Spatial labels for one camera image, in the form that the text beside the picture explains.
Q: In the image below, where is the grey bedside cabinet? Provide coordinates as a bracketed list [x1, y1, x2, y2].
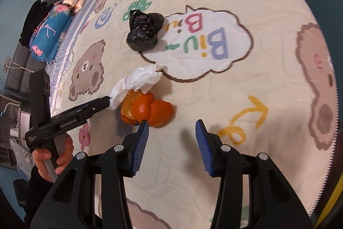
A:
[0, 95, 30, 169]

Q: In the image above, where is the white tissue bundle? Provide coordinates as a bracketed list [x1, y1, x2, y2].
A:
[108, 63, 164, 111]

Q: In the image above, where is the black plastic bag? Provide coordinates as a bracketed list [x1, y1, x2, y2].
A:
[126, 9, 165, 52]

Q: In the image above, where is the black garment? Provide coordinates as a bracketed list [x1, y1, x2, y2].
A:
[19, 0, 50, 48]

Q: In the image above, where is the blue floral pillow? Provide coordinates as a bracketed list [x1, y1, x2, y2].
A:
[29, 4, 73, 61]

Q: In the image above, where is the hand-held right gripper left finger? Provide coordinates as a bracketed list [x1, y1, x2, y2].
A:
[30, 120, 150, 229]

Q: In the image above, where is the person's left hand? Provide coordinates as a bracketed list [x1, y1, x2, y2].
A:
[33, 135, 74, 182]

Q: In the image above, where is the printed bear blanket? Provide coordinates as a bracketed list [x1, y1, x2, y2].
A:
[44, 0, 339, 229]

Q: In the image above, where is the orange peel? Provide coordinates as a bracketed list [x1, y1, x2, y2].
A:
[120, 92, 174, 127]

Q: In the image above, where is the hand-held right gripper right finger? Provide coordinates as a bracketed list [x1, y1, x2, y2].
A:
[195, 119, 314, 229]

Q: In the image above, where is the yellow strip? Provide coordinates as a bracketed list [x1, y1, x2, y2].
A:
[312, 183, 338, 229]

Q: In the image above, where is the white cable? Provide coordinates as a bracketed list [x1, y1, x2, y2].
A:
[8, 61, 51, 70]

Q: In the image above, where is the person's left forearm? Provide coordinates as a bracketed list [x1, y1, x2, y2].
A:
[24, 165, 58, 221]

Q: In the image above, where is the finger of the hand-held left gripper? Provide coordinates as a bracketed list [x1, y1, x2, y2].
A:
[55, 96, 111, 122]

